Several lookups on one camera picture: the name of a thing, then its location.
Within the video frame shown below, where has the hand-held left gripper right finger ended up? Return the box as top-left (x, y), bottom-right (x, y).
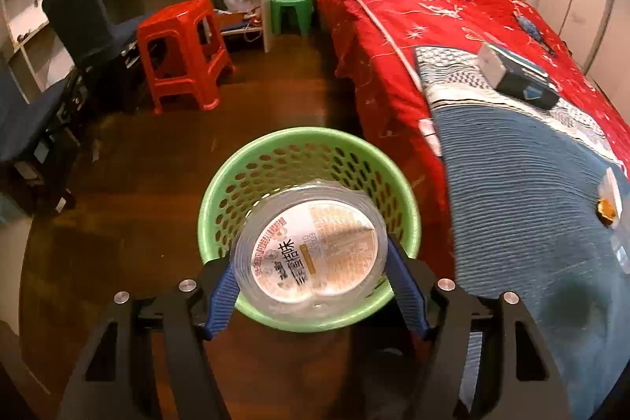
top-left (386, 234), bottom-right (572, 420)

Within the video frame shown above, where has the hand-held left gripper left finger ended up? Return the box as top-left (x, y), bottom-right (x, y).
top-left (56, 253), bottom-right (242, 420)

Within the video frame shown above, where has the clear round plastic container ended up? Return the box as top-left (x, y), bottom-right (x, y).
top-left (231, 183), bottom-right (389, 320)

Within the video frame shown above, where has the green plastic waste basket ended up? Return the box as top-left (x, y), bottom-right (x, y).
top-left (198, 128), bottom-right (421, 333)

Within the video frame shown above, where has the blue ribbed blanket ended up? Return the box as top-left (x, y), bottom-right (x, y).
top-left (413, 45), bottom-right (630, 420)

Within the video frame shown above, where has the clear square plastic box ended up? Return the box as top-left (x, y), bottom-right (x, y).
top-left (597, 168), bottom-right (625, 230)

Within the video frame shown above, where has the dark tissue box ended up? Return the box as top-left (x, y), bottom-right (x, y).
top-left (477, 43), bottom-right (559, 110)

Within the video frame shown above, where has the dark office chair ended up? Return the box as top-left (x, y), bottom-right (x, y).
top-left (42, 0), bottom-right (148, 106)
top-left (0, 53), bottom-right (83, 216)

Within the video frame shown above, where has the bed with red cover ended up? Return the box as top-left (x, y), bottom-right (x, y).
top-left (317, 0), bottom-right (630, 273)

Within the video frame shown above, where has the blue toy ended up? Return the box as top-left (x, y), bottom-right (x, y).
top-left (514, 10), bottom-right (557, 57)

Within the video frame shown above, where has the red plastic stool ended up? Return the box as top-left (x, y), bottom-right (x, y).
top-left (137, 0), bottom-right (236, 115)

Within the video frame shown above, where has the green plastic stool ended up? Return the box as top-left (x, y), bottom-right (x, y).
top-left (270, 0), bottom-right (314, 37)

